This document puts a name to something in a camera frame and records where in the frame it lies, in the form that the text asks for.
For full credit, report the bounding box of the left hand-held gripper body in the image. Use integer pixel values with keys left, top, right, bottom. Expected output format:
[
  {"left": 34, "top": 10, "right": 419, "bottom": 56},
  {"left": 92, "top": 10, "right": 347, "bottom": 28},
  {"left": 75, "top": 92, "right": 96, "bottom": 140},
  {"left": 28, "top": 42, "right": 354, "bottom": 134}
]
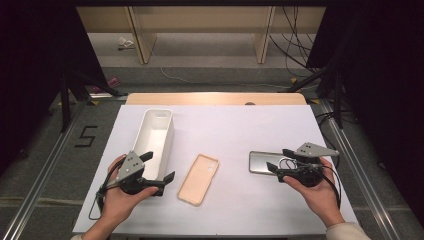
[{"left": 114, "top": 150, "right": 167, "bottom": 197}]

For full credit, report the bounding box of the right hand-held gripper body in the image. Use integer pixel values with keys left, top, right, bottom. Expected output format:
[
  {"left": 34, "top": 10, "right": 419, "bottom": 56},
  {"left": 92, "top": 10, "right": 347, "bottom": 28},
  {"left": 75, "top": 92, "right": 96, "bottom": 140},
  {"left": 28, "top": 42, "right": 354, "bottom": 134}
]
[{"left": 275, "top": 142, "right": 340, "bottom": 188}]

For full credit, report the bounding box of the white plastic storage bin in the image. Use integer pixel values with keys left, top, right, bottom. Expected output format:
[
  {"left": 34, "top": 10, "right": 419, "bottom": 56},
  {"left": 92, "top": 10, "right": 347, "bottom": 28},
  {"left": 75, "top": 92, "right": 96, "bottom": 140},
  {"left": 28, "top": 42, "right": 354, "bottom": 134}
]
[{"left": 132, "top": 108, "right": 175, "bottom": 183}]

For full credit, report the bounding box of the beige phone case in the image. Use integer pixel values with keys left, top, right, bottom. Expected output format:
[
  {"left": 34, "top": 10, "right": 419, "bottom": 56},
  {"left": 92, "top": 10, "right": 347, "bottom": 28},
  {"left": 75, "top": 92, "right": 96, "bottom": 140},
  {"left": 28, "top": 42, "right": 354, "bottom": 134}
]
[{"left": 176, "top": 153, "right": 220, "bottom": 207}]

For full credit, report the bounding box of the person's right hand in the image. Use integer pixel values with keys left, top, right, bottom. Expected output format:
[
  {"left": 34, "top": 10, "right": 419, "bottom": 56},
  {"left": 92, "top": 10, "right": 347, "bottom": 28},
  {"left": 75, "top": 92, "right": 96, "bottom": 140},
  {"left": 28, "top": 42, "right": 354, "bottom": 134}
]
[{"left": 283, "top": 157, "right": 346, "bottom": 229}]

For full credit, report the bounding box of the person's left hand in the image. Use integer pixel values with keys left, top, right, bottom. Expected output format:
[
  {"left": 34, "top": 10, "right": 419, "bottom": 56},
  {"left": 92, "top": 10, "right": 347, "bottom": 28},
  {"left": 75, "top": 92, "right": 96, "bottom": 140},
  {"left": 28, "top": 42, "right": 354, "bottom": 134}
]
[{"left": 99, "top": 154, "right": 159, "bottom": 231}]

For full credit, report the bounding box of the white table sheet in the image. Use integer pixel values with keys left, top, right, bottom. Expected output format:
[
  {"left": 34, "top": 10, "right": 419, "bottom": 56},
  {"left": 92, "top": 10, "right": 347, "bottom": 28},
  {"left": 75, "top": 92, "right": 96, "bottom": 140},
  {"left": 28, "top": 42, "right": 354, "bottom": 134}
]
[{"left": 72, "top": 104, "right": 359, "bottom": 236}]

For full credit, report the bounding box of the black metal stand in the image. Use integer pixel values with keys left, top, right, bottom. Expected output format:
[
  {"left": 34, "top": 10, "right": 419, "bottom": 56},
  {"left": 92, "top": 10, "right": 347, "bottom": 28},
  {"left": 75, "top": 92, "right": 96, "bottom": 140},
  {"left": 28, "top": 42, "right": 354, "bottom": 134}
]
[
  {"left": 59, "top": 70, "right": 128, "bottom": 134},
  {"left": 286, "top": 64, "right": 346, "bottom": 130}
]

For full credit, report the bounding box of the pink object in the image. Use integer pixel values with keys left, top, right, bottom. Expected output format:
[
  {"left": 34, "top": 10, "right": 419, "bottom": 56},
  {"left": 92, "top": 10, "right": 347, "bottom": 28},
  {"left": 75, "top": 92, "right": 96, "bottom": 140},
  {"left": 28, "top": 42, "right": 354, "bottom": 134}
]
[{"left": 91, "top": 76, "right": 121, "bottom": 95}]

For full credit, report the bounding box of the light wooden table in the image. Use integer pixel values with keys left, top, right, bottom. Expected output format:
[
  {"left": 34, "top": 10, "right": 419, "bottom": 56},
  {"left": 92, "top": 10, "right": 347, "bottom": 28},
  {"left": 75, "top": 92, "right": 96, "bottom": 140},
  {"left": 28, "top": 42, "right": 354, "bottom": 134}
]
[{"left": 125, "top": 92, "right": 308, "bottom": 107}]

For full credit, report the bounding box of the crumpled white paper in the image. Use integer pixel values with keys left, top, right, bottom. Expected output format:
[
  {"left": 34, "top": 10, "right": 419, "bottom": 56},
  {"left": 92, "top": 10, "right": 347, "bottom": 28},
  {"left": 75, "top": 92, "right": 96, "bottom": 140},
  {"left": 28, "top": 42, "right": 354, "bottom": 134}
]
[{"left": 117, "top": 36, "right": 135, "bottom": 51}]

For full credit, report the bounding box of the black curtain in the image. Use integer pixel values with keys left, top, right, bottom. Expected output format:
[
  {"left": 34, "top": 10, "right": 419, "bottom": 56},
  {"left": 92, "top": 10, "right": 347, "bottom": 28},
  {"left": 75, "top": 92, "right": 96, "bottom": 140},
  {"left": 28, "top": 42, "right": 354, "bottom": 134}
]
[
  {"left": 305, "top": 0, "right": 424, "bottom": 229},
  {"left": 0, "top": 0, "right": 108, "bottom": 176}
]

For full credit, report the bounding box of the light wooden shelf unit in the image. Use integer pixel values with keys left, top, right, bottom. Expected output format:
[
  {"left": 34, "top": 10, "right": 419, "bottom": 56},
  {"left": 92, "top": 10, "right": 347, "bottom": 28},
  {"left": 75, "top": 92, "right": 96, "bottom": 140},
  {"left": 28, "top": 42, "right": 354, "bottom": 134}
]
[{"left": 76, "top": 5, "right": 327, "bottom": 65}]

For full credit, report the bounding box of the right hand-held gripper cable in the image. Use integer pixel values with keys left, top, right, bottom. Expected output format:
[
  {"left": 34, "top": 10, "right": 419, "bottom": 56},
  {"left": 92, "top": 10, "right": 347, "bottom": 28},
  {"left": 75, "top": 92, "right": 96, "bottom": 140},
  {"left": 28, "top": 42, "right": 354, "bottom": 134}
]
[{"left": 319, "top": 163, "right": 343, "bottom": 210}]

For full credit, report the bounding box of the metal floor rail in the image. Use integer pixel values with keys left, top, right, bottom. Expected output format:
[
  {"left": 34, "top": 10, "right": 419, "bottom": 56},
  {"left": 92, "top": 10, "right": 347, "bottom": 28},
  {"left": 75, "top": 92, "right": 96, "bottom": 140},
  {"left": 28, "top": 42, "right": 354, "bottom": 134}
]
[
  {"left": 318, "top": 99, "right": 401, "bottom": 240},
  {"left": 1, "top": 99, "right": 88, "bottom": 240}
]

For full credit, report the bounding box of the bundle of black cables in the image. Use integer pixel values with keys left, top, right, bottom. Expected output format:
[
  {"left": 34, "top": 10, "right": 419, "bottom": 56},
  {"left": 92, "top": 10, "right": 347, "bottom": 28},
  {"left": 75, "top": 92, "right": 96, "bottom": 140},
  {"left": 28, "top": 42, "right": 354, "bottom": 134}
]
[{"left": 268, "top": 5, "right": 322, "bottom": 77}]

